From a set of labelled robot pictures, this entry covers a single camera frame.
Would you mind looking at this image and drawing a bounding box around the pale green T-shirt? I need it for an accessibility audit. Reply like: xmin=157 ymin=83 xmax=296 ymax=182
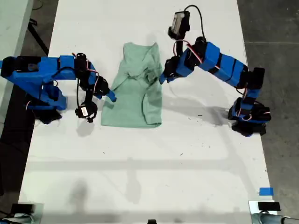
xmin=100 ymin=41 xmax=164 ymax=129

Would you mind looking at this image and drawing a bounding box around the black stand leg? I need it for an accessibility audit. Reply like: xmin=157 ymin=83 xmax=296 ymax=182
xmin=27 ymin=19 xmax=49 ymax=51

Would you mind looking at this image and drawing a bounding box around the pale grey side table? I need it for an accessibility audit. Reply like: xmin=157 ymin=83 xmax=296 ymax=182
xmin=0 ymin=0 xmax=34 ymax=122

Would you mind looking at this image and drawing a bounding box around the small black box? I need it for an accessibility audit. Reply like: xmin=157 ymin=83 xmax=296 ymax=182
xmin=10 ymin=203 xmax=35 ymax=214
xmin=257 ymin=202 xmax=281 ymax=210

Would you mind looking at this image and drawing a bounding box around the blue tape strip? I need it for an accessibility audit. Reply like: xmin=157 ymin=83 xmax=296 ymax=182
xmin=259 ymin=187 xmax=274 ymax=196

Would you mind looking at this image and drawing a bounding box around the grey metal clamp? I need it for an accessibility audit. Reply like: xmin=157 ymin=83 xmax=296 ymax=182
xmin=0 ymin=213 xmax=33 ymax=224
xmin=251 ymin=212 xmax=299 ymax=224

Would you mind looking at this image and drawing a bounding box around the black camera stalk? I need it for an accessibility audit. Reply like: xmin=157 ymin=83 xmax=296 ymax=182
xmin=174 ymin=37 xmax=187 ymax=59
xmin=85 ymin=90 xmax=98 ymax=123

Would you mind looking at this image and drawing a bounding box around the black camera cable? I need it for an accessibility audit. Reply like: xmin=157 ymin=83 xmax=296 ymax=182
xmin=76 ymin=78 xmax=82 ymax=108
xmin=184 ymin=4 xmax=206 ymax=42

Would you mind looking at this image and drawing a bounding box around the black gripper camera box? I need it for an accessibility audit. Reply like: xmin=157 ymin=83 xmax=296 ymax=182
xmin=168 ymin=11 xmax=191 ymax=39
xmin=74 ymin=106 xmax=91 ymax=119

